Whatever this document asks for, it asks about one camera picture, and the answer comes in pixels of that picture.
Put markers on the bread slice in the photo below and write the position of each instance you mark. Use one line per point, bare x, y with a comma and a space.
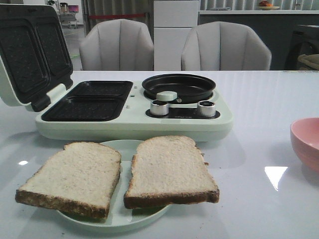
80, 179
169, 170

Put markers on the breakfast maker hinged lid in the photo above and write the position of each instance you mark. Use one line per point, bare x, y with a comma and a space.
34, 57

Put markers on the pink bowl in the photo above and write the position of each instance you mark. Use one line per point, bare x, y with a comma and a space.
305, 141

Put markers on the light green breakfast maker base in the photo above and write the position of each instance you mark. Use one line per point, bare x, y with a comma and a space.
110, 110

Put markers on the left silver control knob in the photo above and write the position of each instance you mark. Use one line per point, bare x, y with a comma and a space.
159, 108

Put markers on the silver control knob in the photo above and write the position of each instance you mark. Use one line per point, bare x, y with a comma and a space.
159, 108
206, 109

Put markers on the round black frying pan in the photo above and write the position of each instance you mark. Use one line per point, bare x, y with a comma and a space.
189, 88

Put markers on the right silver control knob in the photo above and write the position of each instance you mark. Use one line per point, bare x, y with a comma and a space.
206, 109

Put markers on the left beige upholstered chair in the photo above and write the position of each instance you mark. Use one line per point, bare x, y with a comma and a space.
118, 45

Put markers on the beige upholstered chair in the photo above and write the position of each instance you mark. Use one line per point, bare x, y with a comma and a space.
224, 46
118, 45

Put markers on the right beige upholstered chair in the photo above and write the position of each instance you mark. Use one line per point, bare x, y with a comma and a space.
224, 46

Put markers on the white cabinet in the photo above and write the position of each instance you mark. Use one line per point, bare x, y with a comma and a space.
173, 20

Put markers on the light green round plate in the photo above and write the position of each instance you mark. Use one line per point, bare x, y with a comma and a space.
120, 219

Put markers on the grey counter with white top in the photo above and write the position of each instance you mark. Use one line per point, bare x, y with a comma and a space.
275, 27

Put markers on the fruit bowl on counter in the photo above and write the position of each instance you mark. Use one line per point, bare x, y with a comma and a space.
266, 5

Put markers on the dark washing machine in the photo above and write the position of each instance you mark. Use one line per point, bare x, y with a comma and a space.
304, 40

